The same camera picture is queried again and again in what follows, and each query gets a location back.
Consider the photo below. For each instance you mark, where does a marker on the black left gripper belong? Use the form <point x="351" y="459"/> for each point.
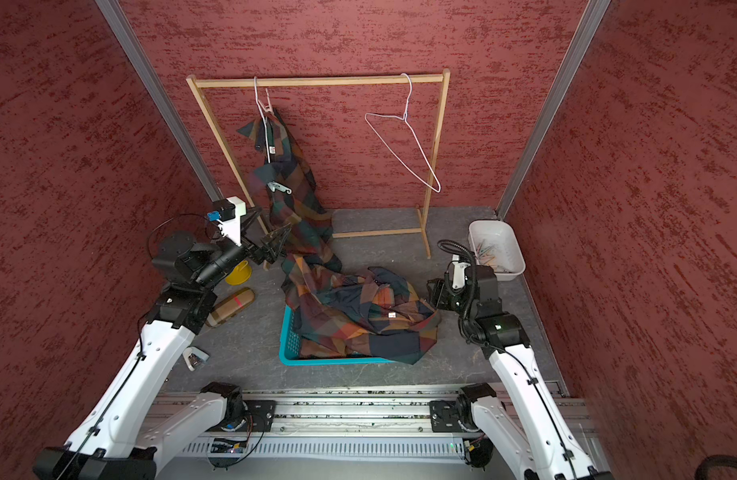
<point x="267" y="251"/>

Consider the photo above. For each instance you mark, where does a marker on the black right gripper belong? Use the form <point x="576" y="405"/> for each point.
<point x="440" y="292"/>

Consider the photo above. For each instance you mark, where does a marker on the mint green clothespin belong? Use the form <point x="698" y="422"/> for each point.
<point x="277" y="187"/>

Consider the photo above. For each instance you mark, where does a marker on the plaid long-sleeve shirt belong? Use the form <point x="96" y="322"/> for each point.
<point x="374" y="313"/>

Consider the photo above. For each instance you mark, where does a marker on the white wire hanger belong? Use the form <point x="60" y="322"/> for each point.
<point x="263" y="110"/>
<point x="400" y="139"/>

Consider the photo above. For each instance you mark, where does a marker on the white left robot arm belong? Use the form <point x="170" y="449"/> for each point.
<point x="140" y="372"/>

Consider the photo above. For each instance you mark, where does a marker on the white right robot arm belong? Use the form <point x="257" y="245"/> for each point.
<point x="518" y="384"/>

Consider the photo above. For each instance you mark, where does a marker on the yellow metal bucket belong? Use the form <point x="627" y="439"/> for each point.
<point x="240" y="275"/>

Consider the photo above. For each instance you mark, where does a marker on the brown cardboard tube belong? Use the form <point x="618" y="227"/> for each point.
<point x="229" y="307"/>

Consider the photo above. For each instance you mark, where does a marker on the white plastic bin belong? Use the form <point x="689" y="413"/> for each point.
<point x="496" y="246"/>

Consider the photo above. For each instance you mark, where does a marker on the teal plastic basket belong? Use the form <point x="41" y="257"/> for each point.
<point x="290" y="350"/>

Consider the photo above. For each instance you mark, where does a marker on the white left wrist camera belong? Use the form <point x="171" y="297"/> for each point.
<point x="227" y="216"/>

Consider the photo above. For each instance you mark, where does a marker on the small white triangular bracket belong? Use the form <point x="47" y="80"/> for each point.
<point x="194" y="358"/>

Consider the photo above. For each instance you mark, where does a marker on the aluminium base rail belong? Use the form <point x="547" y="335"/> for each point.
<point x="416" y="424"/>

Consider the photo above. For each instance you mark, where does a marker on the wooden clothes rack frame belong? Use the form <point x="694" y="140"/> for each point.
<point x="199" y="86"/>

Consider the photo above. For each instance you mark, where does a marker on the aluminium corner post left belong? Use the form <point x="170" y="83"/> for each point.
<point x="122" y="30"/>

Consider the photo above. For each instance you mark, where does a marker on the aluminium corner post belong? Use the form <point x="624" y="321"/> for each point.
<point x="586" y="30"/>
<point x="122" y="30"/>

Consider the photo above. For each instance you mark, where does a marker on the aluminium corner post right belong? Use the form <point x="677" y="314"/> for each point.
<point x="586" y="30"/>

